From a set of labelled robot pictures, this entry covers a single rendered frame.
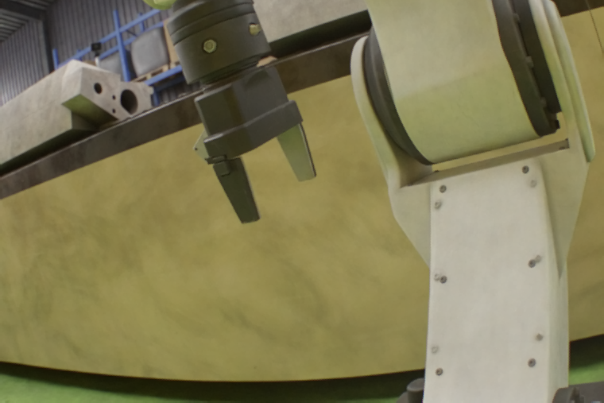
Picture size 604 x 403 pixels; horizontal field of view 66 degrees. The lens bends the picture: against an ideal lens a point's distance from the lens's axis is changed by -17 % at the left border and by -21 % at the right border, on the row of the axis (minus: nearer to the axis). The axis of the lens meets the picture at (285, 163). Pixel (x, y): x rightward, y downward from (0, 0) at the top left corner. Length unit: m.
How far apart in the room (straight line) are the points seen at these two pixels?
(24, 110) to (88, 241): 0.48
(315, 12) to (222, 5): 0.58
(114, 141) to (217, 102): 0.88
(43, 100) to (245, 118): 1.18
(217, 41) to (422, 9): 0.19
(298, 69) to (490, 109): 0.72
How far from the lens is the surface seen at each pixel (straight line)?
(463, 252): 0.42
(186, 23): 0.52
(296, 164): 0.60
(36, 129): 1.64
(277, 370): 1.27
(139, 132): 1.31
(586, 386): 0.73
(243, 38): 0.51
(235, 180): 0.51
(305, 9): 1.09
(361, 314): 1.12
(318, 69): 1.07
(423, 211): 0.46
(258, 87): 0.53
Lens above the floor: 0.57
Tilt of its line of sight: level
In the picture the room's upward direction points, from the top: 15 degrees counter-clockwise
